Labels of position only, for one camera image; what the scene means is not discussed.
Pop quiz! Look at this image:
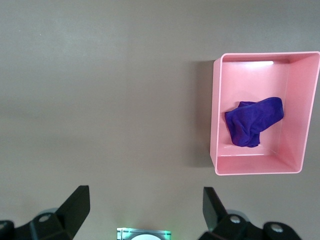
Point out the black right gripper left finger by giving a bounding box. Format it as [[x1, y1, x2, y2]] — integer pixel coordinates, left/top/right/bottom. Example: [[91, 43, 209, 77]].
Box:
[[0, 184, 91, 240]]

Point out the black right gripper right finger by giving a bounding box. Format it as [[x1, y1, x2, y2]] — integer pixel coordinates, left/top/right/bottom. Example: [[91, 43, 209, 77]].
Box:
[[198, 186, 304, 240]]

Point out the purple cloth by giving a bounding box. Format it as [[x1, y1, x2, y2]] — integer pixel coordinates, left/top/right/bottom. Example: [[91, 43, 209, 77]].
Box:
[[224, 96, 285, 148]]

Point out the pink plastic bin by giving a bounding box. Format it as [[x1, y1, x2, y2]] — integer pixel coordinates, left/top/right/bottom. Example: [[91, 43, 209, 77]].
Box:
[[208, 50, 320, 176]]

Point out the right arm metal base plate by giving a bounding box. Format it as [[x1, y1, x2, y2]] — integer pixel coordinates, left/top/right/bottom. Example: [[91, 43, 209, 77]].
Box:
[[116, 227, 173, 240]]

